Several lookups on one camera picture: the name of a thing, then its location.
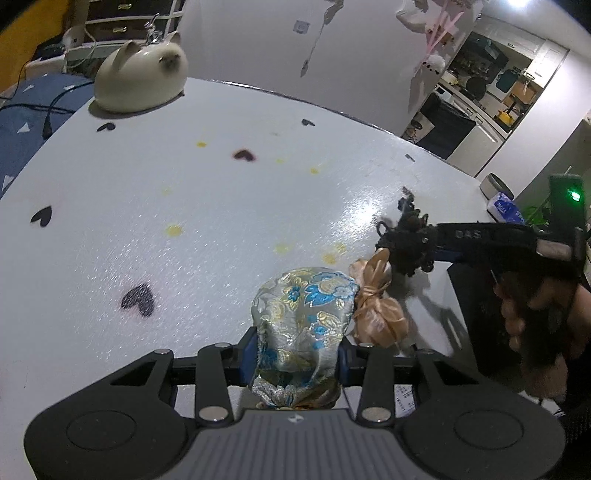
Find black power cable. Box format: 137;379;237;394
0;78;89;140

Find white plastic bag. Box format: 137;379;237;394
396;0;433;33

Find hanging white cord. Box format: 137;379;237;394
300;0;343;77

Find blue tissue packet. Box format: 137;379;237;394
488;191;525;223

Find green plant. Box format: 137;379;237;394
521;198;555;227

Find orange satin scrunchie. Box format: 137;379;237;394
346;248;410;347

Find black trash bin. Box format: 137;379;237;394
417;92;476;160

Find blue patterned bedding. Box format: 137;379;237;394
0;73;96;200

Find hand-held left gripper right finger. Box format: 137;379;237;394
337;344;497;424

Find cream cat-shaped ceramic pot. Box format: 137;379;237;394
93;31;189;113

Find black frying pan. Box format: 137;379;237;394
464;76;488;100

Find printed tote bag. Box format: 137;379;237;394
401;113;433;142

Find wooden cutting board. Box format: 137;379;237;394
510;80;539;110

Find white plastic drawer cabinet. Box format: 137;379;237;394
85;0;186;45

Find black crochet scrunchie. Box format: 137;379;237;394
374;196;438;278

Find white kitchen wall cabinets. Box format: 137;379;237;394
479;20;569;61

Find person's right forearm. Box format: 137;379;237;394
522;355;591;462

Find pink hanging ribbons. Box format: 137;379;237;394
422;0;465;52

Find white kitchen base cabinets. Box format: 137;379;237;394
447;99;509;176

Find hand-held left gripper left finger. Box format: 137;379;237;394
92;327;257;426

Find white plush toy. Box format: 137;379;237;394
417;52;447;77

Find teal hanging bag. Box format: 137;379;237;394
496;69;520;100

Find floral brocade scrunchie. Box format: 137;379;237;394
250;266;361;410

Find black cardboard box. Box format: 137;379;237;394
446;263;529;394

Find person's right hand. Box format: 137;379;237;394
492;270;591;401

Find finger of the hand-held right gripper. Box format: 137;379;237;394
431;244;499;265
426;222;539;247

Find round metal tin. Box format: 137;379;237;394
479;172;515;200

